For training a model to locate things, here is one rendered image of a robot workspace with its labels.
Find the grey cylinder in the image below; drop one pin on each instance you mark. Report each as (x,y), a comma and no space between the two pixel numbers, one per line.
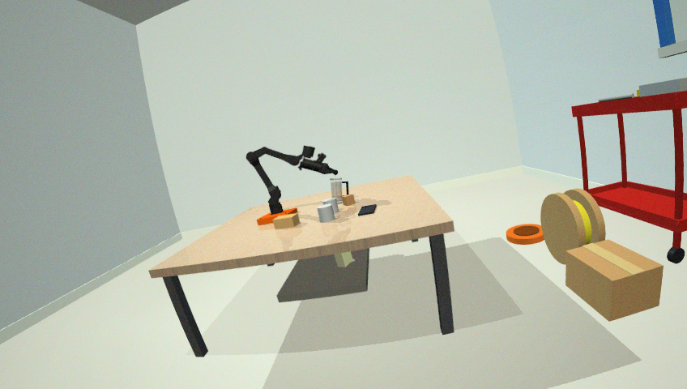
(325,213)
(333,202)

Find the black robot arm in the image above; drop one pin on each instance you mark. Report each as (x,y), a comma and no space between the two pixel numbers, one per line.
(252,157)

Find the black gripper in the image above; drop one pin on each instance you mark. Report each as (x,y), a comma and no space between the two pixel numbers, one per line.
(323,168)

